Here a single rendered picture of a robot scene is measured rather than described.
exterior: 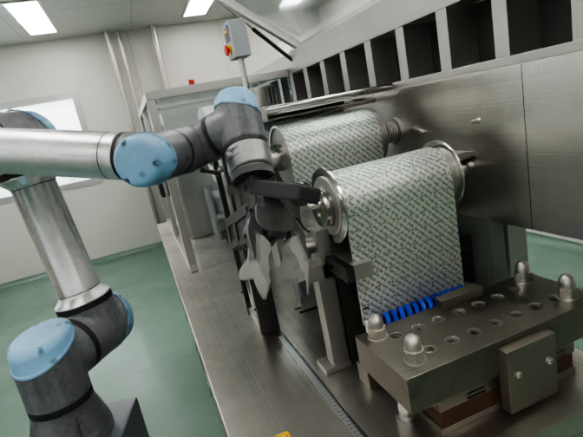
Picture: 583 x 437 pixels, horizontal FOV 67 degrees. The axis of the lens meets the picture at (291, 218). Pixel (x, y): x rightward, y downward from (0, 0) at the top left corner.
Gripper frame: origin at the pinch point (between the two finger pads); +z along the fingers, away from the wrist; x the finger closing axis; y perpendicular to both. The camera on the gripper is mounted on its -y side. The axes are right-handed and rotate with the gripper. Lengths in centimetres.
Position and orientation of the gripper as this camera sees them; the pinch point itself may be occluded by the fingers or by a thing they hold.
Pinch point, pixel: (288, 288)
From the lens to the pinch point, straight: 65.0
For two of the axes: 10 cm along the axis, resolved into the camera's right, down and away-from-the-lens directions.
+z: 2.3, 9.1, -3.4
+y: -6.2, 4.1, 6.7
